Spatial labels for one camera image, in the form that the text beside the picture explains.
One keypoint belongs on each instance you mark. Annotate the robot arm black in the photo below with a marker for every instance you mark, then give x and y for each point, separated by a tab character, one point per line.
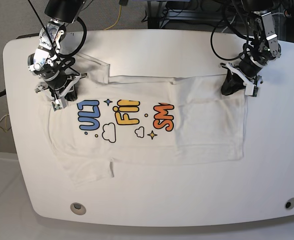
48	63
261	45

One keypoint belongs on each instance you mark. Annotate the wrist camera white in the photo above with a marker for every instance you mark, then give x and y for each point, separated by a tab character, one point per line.
59	104
251	90

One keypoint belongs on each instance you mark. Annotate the black table grommet right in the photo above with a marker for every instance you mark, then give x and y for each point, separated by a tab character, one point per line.
289	204

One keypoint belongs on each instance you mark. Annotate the grey table grommet left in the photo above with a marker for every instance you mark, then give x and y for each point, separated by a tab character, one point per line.
77	208

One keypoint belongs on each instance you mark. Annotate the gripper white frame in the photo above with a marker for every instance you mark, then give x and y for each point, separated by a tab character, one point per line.
58	85
233	82

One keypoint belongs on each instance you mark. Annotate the white printed T-shirt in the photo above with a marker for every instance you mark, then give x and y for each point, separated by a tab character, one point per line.
141	120

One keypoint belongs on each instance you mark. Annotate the black aluminium frame rack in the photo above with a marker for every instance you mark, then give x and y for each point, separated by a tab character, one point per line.
158	13

